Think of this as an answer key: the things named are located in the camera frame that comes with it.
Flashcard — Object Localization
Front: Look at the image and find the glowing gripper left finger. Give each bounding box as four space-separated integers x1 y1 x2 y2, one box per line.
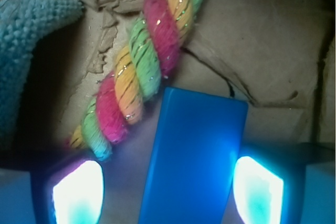
31 153 104 223

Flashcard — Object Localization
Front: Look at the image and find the brown paper bag bin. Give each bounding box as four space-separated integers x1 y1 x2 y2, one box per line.
7 0 335 154

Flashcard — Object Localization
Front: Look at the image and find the pink yellow green rope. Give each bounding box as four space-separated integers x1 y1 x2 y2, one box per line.
66 0 214 162

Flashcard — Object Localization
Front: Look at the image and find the blue rectangular block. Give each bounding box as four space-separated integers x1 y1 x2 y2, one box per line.
139 88 248 223

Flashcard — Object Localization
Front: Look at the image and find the light teal cloth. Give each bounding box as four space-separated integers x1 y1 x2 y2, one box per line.
1 0 83 150

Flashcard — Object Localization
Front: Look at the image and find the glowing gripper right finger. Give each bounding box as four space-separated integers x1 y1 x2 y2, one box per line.
233 142 335 223

